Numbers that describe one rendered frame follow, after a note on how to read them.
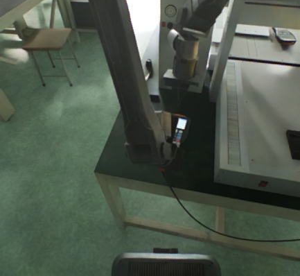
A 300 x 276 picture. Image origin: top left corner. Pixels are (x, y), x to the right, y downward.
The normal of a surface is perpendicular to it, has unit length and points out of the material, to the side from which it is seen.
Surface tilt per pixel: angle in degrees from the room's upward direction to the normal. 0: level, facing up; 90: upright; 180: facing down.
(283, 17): 90
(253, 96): 0
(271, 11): 90
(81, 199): 0
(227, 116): 0
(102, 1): 71
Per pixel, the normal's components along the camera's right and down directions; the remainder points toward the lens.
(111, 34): -0.29, 0.48
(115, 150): -0.02, -0.65
